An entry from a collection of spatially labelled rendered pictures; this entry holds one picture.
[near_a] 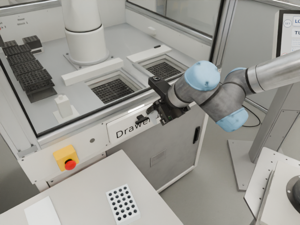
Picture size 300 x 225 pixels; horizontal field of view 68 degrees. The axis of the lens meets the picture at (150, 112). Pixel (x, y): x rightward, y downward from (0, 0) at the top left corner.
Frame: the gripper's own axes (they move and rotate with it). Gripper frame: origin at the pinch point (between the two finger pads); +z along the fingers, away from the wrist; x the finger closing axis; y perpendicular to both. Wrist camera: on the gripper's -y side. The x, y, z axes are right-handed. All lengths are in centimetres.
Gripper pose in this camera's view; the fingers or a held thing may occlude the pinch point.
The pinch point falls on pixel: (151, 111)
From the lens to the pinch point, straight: 83.4
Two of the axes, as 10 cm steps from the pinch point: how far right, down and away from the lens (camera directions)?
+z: -3.4, 3.1, 8.9
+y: 4.8, 8.7, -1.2
